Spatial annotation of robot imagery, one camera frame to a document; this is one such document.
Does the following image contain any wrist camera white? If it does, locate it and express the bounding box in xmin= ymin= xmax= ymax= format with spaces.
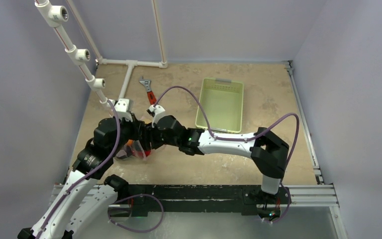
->
xmin=147 ymin=104 xmax=166 ymax=127
xmin=107 ymin=98 xmax=133 ymax=122

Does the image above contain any aluminium frame rail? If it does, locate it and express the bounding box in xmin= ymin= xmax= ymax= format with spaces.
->
xmin=284 ymin=60 xmax=348 ymax=239

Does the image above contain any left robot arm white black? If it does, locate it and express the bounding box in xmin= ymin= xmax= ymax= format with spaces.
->
xmin=17 ymin=118 xmax=146 ymax=239

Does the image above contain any red handled adjustable wrench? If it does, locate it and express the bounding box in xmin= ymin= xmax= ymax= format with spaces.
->
xmin=139 ymin=76 xmax=157 ymax=105

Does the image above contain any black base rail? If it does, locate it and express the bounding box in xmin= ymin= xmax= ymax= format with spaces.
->
xmin=115 ymin=184 xmax=292 ymax=220

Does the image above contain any clear zip top bag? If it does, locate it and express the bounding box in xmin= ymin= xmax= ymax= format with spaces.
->
xmin=115 ymin=114 xmax=167 ymax=162

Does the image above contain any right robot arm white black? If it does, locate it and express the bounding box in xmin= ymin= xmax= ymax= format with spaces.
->
xmin=148 ymin=115 xmax=294 ymax=203

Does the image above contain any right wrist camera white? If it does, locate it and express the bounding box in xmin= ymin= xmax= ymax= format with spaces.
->
xmin=147 ymin=104 xmax=166 ymax=127

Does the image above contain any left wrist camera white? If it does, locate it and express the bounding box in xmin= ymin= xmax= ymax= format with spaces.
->
xmin=107 ymin=98 xmax=133 ymax=122

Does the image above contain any white pvc pipe frame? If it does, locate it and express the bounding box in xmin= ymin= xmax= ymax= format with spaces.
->
xmin=34 ymin=0 xmax=168 ymax=108

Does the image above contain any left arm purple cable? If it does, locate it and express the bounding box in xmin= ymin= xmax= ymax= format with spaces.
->
xmin=32 ymin=99 xmax=164 ymax=239

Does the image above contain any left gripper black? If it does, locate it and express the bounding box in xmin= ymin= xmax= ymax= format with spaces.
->
xmin=110 ymin=112 xmax=145 ymax=156

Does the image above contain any green perforated basket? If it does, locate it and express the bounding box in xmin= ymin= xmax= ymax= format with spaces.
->
xmin=199 ymin=78 xmax=244 ymax=133

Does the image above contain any red tomato toy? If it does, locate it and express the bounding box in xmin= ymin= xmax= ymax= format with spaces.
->
xmin=134 ymin=148 xmax=151 ymax=159

